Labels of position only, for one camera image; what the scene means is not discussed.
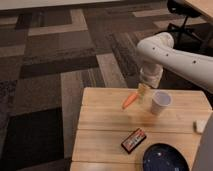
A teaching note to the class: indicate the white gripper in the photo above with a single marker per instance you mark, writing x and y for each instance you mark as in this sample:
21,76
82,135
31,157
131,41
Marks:
150,77

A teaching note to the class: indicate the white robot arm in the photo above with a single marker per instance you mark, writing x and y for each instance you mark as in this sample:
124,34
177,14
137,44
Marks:
158,52

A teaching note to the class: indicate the dark blue ceramic bowl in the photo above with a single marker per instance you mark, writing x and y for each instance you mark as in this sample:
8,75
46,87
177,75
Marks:
163,157

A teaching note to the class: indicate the orange carrot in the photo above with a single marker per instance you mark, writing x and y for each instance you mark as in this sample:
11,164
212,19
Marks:
130,99

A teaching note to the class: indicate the red black snack box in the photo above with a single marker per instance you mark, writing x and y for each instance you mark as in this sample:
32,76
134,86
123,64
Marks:
133,140

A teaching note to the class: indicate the white sponge block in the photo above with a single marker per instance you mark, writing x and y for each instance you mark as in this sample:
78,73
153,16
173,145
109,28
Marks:
200,126

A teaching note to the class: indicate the wooden desk corner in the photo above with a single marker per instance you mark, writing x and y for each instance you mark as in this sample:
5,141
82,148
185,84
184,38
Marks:
205,7

